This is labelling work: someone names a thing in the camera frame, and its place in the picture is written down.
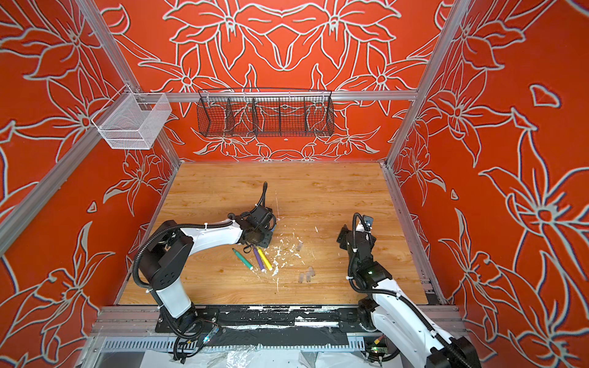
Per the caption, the clear plastic bin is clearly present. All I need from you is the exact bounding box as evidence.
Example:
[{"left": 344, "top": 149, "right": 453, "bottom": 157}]
[{"left": 91, "top": 93, "right": 172, "bottom": 150}]

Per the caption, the purple marker pen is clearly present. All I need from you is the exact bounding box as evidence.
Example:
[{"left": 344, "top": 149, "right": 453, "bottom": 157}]
[{"left": 252, "top": 246, "right": 266, "bottom": 272}]

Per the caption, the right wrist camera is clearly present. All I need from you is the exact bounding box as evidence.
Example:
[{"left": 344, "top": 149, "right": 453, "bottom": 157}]
[{"left": 362, "top": 215, "right": 374, "bottom": 232}]

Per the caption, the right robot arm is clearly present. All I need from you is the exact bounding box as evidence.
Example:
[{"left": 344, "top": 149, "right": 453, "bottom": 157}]
[{"left": 337, "top": 213, "right": 482, "bottom": 367}]

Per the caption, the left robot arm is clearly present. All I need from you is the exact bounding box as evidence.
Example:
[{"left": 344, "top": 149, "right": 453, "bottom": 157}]
[{"left": 130, "top": 183, "right": 278, "bottom": 324}]

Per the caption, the black wire basket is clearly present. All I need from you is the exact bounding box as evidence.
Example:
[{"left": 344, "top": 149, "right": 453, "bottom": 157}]
[{"left": 196, "top": 88, "right": 335, "bottom": 138}]

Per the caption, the yellow marker pen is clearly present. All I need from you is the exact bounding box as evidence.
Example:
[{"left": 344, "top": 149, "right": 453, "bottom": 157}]
[{"left": 256, "top": 248, "right": 273, "bottom": 271}]

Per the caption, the green marker pen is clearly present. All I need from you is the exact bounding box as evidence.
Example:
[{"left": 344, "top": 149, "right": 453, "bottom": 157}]
[{"left": 233, "top": 248, "right": 254, "bottom": 271}]

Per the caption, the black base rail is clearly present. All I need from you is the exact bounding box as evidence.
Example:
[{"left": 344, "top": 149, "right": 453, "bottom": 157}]
[{"left": 154, "top": 304, "right": 401, "bottom": 335}]

